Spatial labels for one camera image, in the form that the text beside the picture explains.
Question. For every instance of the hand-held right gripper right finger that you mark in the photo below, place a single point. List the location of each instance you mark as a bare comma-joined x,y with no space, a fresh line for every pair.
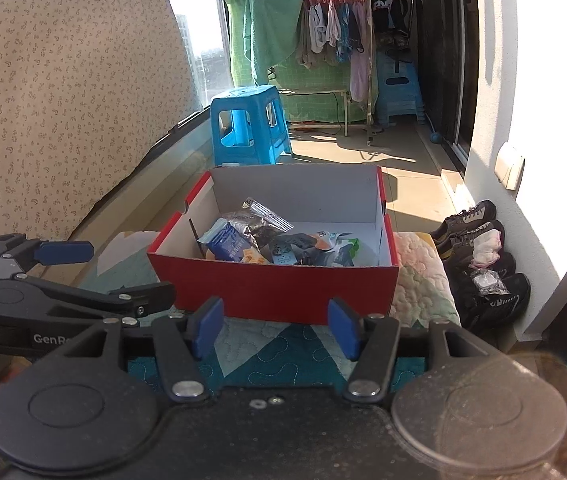
343,327

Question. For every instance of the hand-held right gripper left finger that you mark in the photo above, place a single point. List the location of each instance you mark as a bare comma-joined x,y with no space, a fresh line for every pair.
208,327

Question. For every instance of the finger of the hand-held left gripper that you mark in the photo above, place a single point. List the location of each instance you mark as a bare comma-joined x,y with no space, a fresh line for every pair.
66,252
128,300

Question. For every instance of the red cardboard box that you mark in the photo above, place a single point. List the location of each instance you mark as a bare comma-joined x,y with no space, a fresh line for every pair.
273,290

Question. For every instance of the egg yolk print packet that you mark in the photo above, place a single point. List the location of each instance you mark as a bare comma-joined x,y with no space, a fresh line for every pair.
333,250

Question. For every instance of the teal labelled packet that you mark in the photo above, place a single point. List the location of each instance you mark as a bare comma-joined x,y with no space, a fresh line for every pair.
228,242

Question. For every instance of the dark candy packet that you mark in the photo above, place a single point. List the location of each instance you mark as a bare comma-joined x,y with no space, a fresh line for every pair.
266,235

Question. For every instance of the silver snack packet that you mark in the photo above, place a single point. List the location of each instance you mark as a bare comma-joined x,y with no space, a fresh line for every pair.
263,210

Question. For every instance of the blue and white quilted blanket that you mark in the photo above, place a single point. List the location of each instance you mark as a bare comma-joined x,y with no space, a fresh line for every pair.
418,270

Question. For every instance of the beige floral cloth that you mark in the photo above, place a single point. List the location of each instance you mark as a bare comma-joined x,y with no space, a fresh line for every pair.
63,110

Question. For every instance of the brown hiking shoe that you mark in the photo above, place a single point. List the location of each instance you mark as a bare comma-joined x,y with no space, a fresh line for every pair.
468,215
463,240

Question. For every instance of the clear plastic bag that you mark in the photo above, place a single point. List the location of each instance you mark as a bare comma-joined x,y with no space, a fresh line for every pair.
486,282

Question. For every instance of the white and pink sock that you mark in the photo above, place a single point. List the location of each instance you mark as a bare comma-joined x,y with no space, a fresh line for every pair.
486,247

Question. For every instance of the black sneaker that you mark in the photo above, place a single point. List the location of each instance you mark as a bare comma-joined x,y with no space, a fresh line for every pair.
506,262
508,300

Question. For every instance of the metal drying rack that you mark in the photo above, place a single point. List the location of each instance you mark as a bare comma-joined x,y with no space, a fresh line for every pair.
369,125

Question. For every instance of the blue plastic stool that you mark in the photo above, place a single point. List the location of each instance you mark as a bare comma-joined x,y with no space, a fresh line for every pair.
243,97

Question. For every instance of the green grid sheet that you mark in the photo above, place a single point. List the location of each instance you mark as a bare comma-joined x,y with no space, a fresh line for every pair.
313,95

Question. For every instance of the purple hanging cloth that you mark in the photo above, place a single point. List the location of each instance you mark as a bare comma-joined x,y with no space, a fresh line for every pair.
361,77

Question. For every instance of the bunch of hanging socks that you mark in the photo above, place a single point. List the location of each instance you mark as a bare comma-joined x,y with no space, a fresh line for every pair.
326,30

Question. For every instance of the green towel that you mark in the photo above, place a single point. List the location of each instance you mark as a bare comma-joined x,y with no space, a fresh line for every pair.
273,20

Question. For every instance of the black plush toy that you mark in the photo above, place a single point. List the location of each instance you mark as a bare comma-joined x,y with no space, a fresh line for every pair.
388,5

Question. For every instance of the white wall socket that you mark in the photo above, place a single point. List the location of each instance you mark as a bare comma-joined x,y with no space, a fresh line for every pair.
509,165

